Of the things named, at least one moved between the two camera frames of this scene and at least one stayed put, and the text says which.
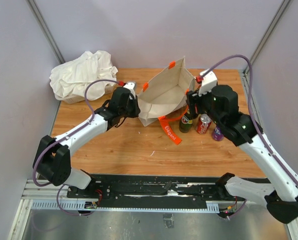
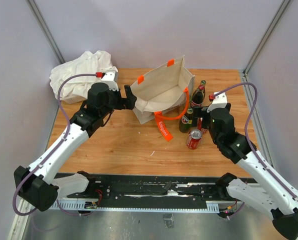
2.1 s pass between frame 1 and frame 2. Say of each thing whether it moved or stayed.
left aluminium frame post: stayed
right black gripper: moved
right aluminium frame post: stayed
